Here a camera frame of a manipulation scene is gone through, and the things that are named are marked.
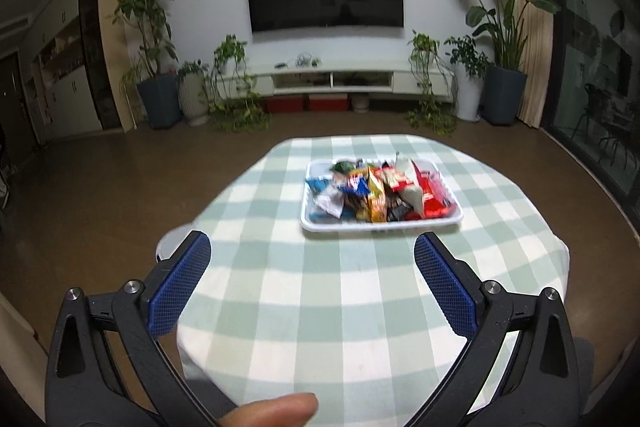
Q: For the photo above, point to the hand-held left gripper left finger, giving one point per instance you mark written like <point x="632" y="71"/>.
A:
<point x="180" y="287"/>

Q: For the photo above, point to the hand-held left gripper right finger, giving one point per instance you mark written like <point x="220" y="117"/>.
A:
<point x="445" y="287"/>

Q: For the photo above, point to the red chip bag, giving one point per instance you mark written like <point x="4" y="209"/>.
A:
<point x="440" y="202"/>

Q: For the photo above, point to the black snack packet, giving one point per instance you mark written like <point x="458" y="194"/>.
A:
<point x="400" y="212"/>

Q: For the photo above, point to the white foam tray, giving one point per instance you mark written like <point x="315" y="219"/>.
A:
<point x="380" y="227"/>

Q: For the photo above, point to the cream white snack packet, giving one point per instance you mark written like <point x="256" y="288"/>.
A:
<point x="411" y="192"/>

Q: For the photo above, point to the orange yellow snack packet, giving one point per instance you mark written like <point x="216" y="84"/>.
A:
<point x="377" y="202"/>

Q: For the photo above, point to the red white snack packet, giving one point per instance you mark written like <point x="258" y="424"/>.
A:
<point x="395" y="179"/>

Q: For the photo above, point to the dark blue snack packet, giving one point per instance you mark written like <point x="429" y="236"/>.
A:
<point x="357" y="187"/>

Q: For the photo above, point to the clear white snack packet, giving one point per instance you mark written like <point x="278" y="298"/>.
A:
<point x="330" y="202"/>

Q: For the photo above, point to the green snack packet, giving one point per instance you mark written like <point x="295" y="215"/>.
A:
<point x="345" y="166"/>

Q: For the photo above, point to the light blue snack packet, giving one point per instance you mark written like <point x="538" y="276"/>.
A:
<point x="317" y="184"/>

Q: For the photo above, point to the person's left hand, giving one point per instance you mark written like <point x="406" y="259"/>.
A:
<point x="280" y="409"/>

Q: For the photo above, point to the green white checkered tablecloth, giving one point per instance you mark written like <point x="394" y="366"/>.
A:
<point x="325" y="297"/>

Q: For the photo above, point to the leafy tree in blue pot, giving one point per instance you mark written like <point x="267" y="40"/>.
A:
<point x="160" y="102"/>

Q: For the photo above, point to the small plant in ribbed pot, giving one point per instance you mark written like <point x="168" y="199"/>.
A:
<point x="194" y="99"/>

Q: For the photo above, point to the bushy plant in white pot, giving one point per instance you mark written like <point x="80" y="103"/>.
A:
<point x="470" y="97"/>

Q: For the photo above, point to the large-leaf plant in blue pot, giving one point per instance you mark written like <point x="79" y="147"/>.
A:
<point x="505" y="94"/>

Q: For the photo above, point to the small white pot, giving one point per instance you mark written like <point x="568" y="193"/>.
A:
<point x="360" y="103"/>

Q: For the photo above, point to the white television console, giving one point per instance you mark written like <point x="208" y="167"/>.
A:
<point x="415" y="79"/>

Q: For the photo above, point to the red storage box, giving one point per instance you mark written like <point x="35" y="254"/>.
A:
<point x="327" y="103"/>
<point x="285" y="104"/>

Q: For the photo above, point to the dark chair behind glass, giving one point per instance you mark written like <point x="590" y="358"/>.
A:
<point x="597" y="107"/>

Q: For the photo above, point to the trailing pothos plant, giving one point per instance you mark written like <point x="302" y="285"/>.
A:
<point x="422" y="47"/>
<point x="230" y="52"/>

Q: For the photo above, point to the dark wooden door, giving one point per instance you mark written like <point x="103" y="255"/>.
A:
<point x="12" y="102"/>

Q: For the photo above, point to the beige curtain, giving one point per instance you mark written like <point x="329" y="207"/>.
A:
<point x="530" y="32"/>

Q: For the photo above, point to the glass sliding door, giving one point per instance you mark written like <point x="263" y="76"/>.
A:
<point x="595" y="47"/>

